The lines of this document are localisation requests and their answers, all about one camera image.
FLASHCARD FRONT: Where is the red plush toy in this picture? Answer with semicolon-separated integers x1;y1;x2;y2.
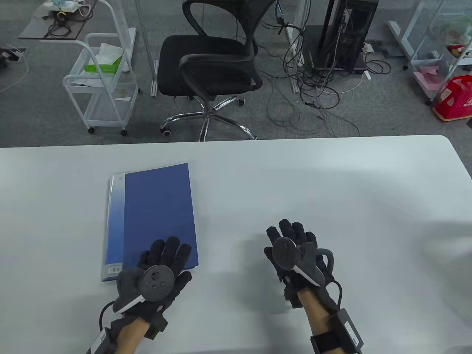
446;44;472;58

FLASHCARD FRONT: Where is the dark side table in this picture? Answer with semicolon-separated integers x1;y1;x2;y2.
18;0;98;40

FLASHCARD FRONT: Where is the red bag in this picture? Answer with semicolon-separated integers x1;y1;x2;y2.
432;75;472;122

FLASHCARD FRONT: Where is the white desk leg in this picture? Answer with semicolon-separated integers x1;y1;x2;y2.
284;0;312;94

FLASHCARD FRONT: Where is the coiled black cable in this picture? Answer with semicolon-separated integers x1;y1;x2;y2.
44;15;73;38

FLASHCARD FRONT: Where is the black computer tower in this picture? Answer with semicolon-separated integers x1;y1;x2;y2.
313;0;379;72

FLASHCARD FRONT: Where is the white device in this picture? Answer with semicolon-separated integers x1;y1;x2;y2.
42;0;83;11

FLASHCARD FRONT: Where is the person's left forearm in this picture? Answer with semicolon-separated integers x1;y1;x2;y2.
115;317;152;354

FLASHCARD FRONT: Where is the white floor cable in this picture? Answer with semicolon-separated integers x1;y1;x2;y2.
0;55;30;93

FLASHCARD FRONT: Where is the green plastic bag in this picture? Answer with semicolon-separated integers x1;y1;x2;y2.
441;17;472;42

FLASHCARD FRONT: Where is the person's right hand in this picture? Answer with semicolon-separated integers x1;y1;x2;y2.
263;219;335;309

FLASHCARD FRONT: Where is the black power strip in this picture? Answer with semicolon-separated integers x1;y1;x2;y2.
0;46;27;64

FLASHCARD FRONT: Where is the grey round hand controller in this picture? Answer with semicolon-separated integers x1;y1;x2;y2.
271;237;334;286
112;265;176;315

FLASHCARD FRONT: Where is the white desk frame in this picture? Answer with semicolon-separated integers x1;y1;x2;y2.
386;0;432;58

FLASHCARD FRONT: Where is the black office chair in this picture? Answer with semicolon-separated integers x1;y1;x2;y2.
157;0;278;142

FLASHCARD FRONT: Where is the black wrist sensor box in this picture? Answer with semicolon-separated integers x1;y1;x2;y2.
310;308;364;354
87;326;112;354

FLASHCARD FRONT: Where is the person's right forearm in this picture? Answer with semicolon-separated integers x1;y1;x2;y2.
297;288;343;354

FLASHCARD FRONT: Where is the blue file folder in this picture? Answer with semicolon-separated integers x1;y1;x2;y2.
101;163;199;282

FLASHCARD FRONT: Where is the person's left hand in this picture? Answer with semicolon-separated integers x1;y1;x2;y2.
112;237;193;339

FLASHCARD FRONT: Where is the white shelf rack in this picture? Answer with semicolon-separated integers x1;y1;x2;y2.
404;0;472;105

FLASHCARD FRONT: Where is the pink paper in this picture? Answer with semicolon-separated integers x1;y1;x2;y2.
413;66;450;94

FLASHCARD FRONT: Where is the metal pole stand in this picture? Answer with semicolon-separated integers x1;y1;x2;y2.
135;0;159;98

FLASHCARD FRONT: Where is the black glove cable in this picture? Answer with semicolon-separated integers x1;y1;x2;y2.
98;301;117;330
329;280;343;310

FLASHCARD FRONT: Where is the tangle of black floor cables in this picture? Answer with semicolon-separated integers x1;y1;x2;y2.
258;0;392;138

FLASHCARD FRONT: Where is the white wheeled cart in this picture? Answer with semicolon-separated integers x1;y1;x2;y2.
62;0;140;136

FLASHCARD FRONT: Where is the green packet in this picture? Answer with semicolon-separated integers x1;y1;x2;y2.
84;55;124;74

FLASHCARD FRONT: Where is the white cloth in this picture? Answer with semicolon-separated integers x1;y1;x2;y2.
95;42;129;72

